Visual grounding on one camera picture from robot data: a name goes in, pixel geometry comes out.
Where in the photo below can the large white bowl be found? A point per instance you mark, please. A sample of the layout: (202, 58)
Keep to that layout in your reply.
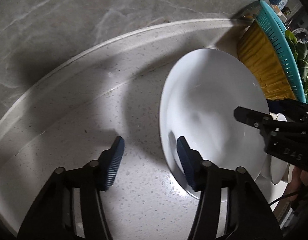
(198, 100)

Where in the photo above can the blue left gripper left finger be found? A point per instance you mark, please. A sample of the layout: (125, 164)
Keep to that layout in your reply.
(109, 162)

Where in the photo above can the teal colander basket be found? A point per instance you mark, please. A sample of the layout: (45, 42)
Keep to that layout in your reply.
(274, 29)

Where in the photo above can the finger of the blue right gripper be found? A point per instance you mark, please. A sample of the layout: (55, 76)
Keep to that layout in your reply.
(251, 117)

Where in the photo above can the green leafy vegetables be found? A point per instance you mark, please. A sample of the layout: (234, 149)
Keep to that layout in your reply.
(300, 54)

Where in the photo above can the person's right hand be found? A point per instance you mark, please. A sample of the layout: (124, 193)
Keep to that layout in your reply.
(299, 179)

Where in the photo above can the yellow basin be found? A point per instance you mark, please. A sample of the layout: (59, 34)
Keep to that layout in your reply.
(256, 52)

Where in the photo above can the small white bowl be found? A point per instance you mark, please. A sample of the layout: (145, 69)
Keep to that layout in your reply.
(273, 169)

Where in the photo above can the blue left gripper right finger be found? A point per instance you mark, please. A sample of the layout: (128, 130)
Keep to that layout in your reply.
(191, 163)

